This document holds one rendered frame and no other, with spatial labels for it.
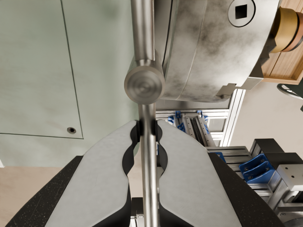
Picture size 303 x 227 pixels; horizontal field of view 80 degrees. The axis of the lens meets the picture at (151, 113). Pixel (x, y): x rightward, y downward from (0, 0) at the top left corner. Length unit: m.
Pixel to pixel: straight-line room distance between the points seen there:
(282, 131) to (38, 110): 2.29
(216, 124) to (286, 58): 1.06
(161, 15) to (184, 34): 0.06
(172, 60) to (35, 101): 0.21
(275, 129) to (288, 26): 1.93
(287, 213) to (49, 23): 0.85
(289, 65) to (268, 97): 1.25
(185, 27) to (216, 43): 0.05
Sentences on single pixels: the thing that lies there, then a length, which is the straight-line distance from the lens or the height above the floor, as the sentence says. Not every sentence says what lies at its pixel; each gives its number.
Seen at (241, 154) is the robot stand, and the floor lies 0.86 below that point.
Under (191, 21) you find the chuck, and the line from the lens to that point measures 0.26.
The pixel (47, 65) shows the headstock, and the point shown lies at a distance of 0.28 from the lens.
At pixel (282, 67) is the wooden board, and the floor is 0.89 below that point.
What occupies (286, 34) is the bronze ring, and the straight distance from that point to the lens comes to 0.45.
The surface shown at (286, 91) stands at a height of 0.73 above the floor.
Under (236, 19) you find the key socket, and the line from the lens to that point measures 0.30.
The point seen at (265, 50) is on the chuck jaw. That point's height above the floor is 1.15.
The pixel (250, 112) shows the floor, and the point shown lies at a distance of 2.05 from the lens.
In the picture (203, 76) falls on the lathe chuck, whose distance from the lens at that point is 0.29.
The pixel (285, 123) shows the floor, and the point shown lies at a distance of 2.33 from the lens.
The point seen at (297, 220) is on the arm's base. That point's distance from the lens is 0.91.
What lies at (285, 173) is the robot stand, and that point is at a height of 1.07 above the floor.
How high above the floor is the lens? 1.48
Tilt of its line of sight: 55 degrees down
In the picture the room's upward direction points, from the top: 180 degrees clockwise
